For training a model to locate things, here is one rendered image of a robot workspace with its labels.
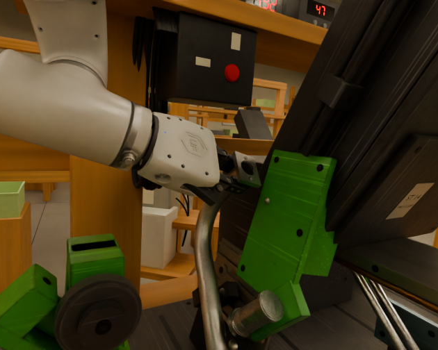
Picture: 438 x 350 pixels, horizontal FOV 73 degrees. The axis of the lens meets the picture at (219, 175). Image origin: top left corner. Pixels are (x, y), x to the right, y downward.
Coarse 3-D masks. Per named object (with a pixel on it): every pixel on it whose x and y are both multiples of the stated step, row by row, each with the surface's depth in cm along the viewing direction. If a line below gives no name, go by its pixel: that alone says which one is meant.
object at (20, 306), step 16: (32, 272) 29; (48, 272) 31; (16, 288) 28; (32, 288) 26; (48, 288) 28; (0, 304) 27; (16, 304) 26; (32, 304) 26; (48, 304) 27; (0, 320) 25; (16, 320) 26; (32, 320) 27; (48, 320) 28; (0, 336) 26; (16, 336) 26; (32, 336) 28; (48, 336) 30
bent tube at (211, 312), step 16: (240, 160) 45; (240, 176) 43; (256, 176) 45; (224, 192) 47; (208, 208) 50; (208, 224) 50; (208, 240) 50; (208, 256) 48; (208, 272) 46; (208, 288) 44; (208, 304) 43; (208, 320) 42; (208, 336) 40; (224, 336) 41
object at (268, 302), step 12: (264, 300) 37; (276, 300) 38; (240, 312) 39; (252, 312) 37; (264, 312) 36; (276, 312) 36; (228, 324) 40; (240, 324) 39; (252, 324) 38; (264, 324) 37; (240, 336) 39
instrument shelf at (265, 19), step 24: (120, 0) 50; (144, 0) 49; (168, 0) 49; (192, 0) 51; (216, 0) 53; (240, 24) 57; (264, 24) 59; (288, 24) 61; (312, 24) 65; (264, 48) 72; (288, 48) 70; (312, 48) 69
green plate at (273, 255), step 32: (288, 160) 44; (320, 160) 39; (288, 192) 42; (320, 192) 38; (256, 224) 46; (288, 224) 41; (320, 224) 40; (256, 256) 44; (288, 256) 39; (320, 256) 41; (256, 288) 43
